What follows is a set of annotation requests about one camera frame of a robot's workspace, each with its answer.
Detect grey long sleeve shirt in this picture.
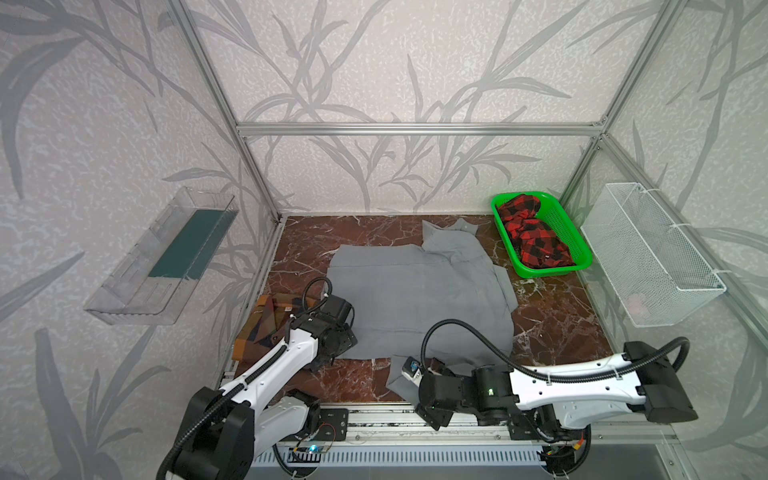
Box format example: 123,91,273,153
327,219,518,404

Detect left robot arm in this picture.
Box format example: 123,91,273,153
156,293,357,479

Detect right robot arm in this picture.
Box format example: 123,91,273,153
401,337,698,443

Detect folded multicolour plaid shirt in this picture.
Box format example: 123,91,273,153
232,293,301,363

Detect red black plaid shirt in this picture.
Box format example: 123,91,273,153
496,194,574,269

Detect green plastic basket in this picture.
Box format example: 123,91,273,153
490,192,593,278

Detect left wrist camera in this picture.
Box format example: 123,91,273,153
321,295,353,324

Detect aluminium front rail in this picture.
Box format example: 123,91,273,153
239,403,679,448

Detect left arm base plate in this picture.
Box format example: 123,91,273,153
296,408,350,442

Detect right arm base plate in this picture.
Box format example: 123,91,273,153
506,415,591,445

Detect clear acrylic wall shelf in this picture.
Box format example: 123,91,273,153
84,187,239,326

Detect aluminium cage frame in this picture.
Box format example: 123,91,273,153
167,0,768,349

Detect white wire mesh basket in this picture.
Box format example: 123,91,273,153
581,182,727,328

